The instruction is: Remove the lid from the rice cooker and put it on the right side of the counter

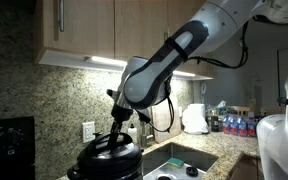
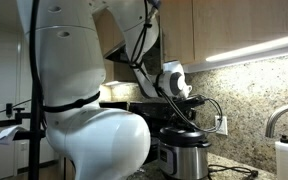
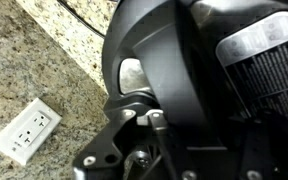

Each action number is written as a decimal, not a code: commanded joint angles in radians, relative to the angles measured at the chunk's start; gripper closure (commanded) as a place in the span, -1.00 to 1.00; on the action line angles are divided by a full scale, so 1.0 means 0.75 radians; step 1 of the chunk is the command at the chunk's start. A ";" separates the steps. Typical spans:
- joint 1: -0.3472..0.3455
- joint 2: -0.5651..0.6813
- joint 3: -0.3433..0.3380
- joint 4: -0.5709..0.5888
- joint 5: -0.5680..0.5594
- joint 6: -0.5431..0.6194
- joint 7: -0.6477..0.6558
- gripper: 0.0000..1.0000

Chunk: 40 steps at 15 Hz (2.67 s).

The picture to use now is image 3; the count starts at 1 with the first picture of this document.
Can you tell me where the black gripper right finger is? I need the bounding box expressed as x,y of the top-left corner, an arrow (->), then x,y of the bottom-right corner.
237,109 -> 288,180

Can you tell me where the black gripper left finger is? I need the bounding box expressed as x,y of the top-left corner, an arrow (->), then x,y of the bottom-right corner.
72,107 -> 185,180

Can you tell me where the black rice cooker lid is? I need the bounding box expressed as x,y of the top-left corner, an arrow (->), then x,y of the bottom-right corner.
101,0 -> 288,148

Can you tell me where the white wall outlet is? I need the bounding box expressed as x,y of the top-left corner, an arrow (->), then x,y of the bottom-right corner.
0,97 -> 63,167

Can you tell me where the black cooker power cable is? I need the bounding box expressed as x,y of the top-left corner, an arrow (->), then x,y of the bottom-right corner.
57,0 -> 107,39

